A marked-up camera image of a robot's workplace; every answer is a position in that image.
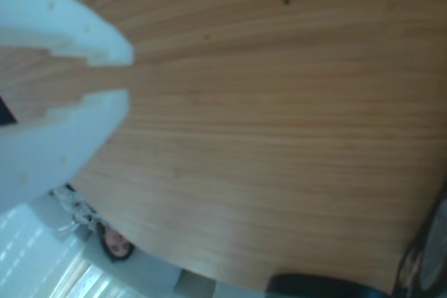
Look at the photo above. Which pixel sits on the clear crumpled plastic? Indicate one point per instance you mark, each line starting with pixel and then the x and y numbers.
pixel 78 210

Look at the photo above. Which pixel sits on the person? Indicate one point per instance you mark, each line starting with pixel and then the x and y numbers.
pixel 117 242

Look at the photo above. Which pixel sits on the black stand base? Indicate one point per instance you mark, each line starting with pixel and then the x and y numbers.
pixel 314 287

